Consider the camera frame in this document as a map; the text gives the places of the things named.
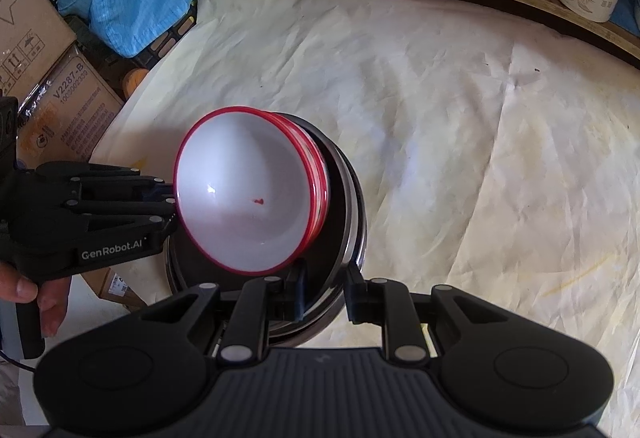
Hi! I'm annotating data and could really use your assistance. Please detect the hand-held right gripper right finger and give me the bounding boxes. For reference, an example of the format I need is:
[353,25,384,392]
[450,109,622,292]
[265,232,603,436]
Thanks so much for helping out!
[344,262,506,364]

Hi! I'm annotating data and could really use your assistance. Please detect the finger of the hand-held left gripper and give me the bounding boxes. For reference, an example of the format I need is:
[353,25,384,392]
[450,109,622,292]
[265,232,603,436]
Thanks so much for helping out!
[66,196,179,232]
[35,162,174,201]

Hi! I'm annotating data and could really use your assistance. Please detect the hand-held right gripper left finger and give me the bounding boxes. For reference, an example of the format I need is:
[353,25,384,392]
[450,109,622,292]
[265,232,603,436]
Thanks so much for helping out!
[127,260,308,365]

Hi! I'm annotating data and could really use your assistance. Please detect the steel bowl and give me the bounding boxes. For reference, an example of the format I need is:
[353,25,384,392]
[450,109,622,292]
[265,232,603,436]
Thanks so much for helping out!
[164,113,368,349]

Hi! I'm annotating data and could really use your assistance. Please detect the white red-rimmed ceramic bowl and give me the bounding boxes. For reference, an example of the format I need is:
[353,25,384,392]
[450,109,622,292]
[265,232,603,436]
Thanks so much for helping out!
[270,110,332,239]
[172,109,321,276]

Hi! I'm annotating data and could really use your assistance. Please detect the person's left hand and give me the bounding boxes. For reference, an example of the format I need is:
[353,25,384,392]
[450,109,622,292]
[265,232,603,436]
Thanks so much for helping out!
[0,262,72,339]

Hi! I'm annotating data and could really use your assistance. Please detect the small labelled cardboard box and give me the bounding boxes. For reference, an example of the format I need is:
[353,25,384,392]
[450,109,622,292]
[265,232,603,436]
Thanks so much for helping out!
[95,265,151,311]

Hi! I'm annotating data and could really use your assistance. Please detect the printed brown cardboard box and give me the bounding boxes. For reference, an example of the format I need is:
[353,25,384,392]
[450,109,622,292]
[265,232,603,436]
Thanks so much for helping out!
[17,42,126,163]

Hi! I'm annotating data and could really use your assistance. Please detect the orange round object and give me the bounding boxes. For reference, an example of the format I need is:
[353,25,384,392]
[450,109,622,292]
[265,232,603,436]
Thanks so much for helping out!
[122,68,151,93]

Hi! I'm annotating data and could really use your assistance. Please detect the cream tablecloth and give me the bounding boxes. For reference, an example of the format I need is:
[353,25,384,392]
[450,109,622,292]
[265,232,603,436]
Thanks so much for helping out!
[90,0,640,438]

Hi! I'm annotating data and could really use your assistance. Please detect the open brown cardboard box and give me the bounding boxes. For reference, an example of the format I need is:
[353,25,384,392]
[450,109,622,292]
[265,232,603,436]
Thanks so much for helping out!
[0,0,78,98]

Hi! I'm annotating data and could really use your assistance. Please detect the black cable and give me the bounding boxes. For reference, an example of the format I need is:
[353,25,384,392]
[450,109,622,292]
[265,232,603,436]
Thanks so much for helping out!
[0,347,38,374]

